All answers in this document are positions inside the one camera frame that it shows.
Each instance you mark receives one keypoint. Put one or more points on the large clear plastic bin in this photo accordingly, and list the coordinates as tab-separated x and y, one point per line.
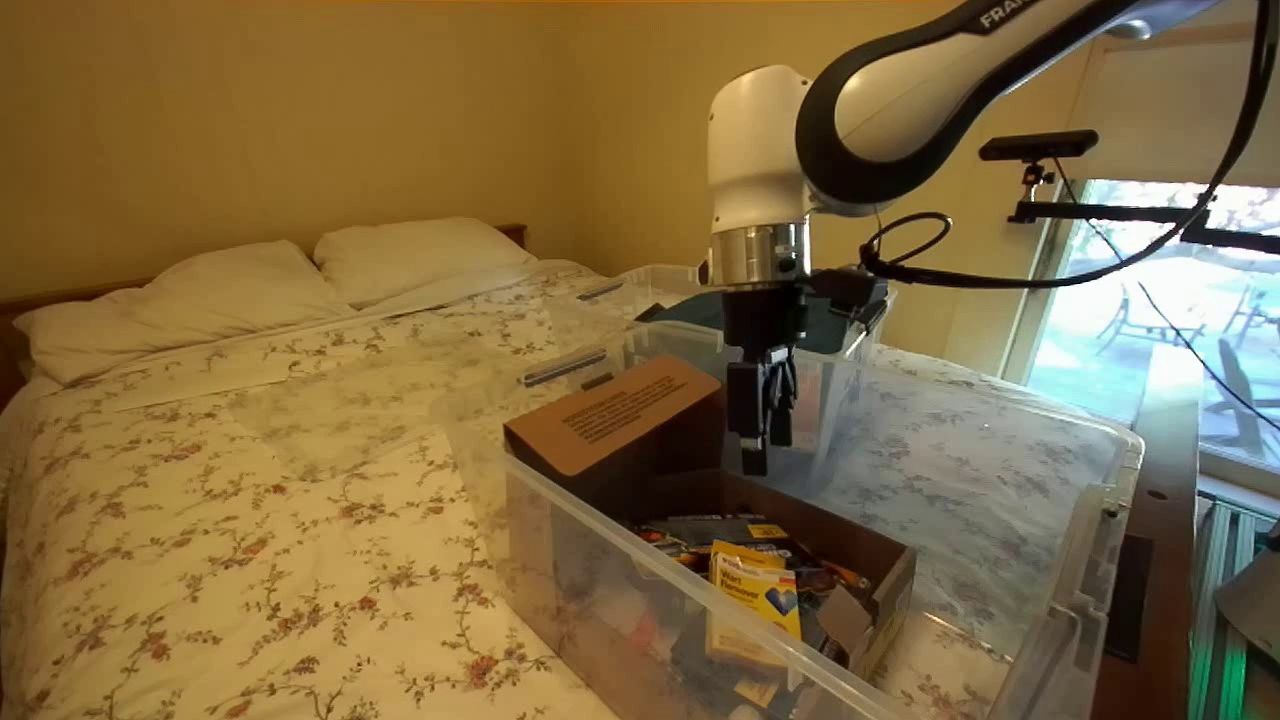
931	550

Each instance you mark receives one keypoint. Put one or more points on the small clear plastic bin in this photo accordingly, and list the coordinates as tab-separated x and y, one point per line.
705	349

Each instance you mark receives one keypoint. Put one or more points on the window with white frame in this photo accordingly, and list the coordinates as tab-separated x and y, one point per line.
1213	303

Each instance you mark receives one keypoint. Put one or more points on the dark teal cloth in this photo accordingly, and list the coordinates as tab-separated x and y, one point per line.
700	308

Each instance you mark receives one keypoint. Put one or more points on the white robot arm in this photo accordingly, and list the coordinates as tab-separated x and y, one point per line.
854	137

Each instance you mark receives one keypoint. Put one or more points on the brown cardboard box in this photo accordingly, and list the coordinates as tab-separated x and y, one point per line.
650	447

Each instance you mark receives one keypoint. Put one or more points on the white pillow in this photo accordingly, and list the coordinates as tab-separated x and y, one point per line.
377	263
193	303

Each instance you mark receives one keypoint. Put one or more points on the right white pillow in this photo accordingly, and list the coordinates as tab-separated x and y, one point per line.
377	263

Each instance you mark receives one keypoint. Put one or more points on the left white pillow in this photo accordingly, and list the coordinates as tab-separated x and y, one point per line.
193	303

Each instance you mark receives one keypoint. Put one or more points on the floral bed duvet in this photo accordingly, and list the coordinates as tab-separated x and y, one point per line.
283	526

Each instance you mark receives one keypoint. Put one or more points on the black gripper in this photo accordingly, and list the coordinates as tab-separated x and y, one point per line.
760	382

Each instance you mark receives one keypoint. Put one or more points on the small yellow box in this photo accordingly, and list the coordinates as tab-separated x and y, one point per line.
760	583

